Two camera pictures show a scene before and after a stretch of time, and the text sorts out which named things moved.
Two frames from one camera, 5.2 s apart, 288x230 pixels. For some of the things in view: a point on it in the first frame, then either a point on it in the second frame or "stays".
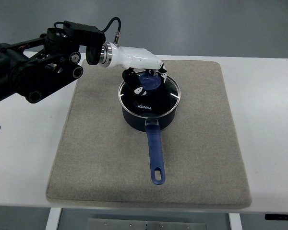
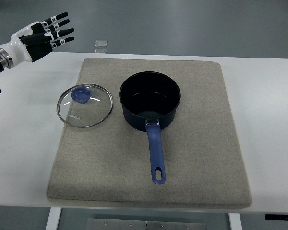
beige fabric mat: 100,162 stays
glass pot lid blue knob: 162,98 → 84,105
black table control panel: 281,216 stays
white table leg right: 235,221 stays
